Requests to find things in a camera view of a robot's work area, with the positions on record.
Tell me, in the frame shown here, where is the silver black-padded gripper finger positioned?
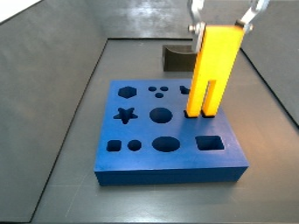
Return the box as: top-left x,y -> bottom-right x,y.
235,0 -> 270,32
188,0 -> 206,53

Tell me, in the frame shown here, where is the yellow double-square forked block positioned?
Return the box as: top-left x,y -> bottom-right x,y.
186,25 -> 246,117

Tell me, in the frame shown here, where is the blue shape-sorting board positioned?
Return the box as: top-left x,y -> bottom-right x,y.
93,79 -> 248,186

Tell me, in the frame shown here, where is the black curved holder stand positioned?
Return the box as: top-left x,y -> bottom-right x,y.
163,45 -> 196,72

